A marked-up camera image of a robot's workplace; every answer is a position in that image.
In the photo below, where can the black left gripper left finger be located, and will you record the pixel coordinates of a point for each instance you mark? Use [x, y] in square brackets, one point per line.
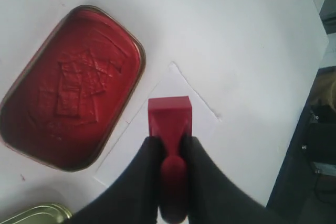
[134, 196]

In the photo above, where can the red stamp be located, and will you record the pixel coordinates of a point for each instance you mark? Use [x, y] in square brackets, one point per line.
[170, 119]

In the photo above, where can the white paper sheet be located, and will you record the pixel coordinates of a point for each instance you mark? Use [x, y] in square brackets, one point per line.
[129, 136]

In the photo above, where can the red ink pad tin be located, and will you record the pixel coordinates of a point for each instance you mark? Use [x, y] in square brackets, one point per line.
[65, 104]

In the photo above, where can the gold tin lid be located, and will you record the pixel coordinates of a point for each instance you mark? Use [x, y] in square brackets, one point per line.
[43, 213]

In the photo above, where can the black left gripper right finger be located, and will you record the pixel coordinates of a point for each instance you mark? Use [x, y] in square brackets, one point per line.
[213, 198]

